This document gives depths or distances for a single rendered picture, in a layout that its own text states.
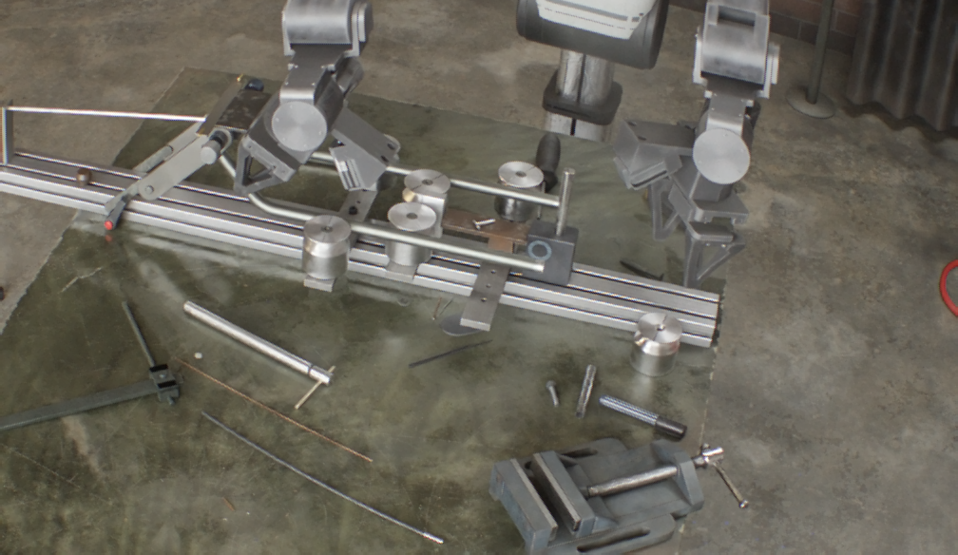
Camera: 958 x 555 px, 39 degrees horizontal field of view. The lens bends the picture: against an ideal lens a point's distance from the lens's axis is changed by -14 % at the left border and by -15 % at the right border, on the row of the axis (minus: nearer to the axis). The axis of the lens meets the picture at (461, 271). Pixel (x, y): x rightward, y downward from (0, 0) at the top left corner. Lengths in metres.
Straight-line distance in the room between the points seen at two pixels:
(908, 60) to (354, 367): 2.66
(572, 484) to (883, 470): 1.59
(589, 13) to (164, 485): 1.06
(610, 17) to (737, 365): 1.10
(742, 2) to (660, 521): 0.51
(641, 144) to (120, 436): 0.58
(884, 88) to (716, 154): 2.73
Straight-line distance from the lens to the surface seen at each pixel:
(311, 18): 1.49
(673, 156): 1.46
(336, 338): 1.62
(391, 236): 1.62
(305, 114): 1.46
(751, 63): 1.43
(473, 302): 1.61
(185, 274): 1.70
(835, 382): 3.13
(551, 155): 1.89
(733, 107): 1.41
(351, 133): 1.56
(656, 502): 1.47
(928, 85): 4.10
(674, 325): 1.63
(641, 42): 2.20
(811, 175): 3.78
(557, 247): 1.65
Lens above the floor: 1.91
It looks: 37 degrees down
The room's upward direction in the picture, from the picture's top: 7 degrees clockwise
